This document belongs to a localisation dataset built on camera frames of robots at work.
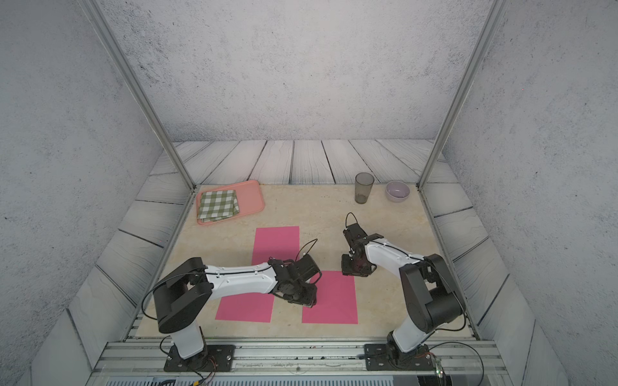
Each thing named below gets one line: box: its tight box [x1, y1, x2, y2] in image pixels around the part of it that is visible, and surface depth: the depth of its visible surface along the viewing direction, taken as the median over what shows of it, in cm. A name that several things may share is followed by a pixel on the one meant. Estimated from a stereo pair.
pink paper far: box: [251, 225, 301, 266], surface depth 104 cm
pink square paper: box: [301, 270, 359, 325], surface depth 85 cm
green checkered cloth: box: [197, 189, 240, 222], surface depth 114 cm
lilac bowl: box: [385, 180, 411, 203], surface depth 114 cm
